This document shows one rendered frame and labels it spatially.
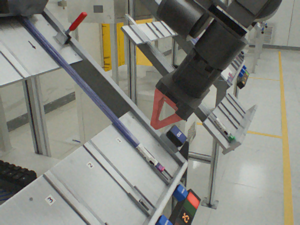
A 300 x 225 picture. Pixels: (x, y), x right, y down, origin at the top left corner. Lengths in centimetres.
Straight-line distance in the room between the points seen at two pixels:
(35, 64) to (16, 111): 223
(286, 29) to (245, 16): 767
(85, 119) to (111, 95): 115
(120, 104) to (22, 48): 27
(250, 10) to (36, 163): 81
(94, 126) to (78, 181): 134
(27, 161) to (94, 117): 89
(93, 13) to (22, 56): 104
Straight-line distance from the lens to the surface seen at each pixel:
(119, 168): 58
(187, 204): 69
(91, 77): 74
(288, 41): 806
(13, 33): 70
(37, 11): 77
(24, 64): 63
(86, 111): 183
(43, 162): 97
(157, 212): 56
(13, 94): 282
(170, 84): 40
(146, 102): 158
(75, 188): 50
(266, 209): 180
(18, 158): 103
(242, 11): 36
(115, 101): 72
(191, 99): 40
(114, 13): 158
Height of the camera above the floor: 111
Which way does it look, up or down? 22 degrees down
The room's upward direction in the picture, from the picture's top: straight up
